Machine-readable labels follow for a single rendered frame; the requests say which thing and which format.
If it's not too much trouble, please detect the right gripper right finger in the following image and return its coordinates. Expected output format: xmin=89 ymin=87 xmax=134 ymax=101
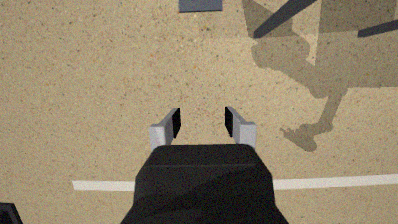
xmin=224 ymin=106 xmax=257 ymax=149

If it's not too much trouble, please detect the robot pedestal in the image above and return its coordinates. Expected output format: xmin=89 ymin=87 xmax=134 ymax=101
xmin=178 ymin=0 xmax=224 ymax=14

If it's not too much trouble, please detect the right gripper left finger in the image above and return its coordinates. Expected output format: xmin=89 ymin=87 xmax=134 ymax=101
xmin=149 ymin=107 xmax=182 ymax=151

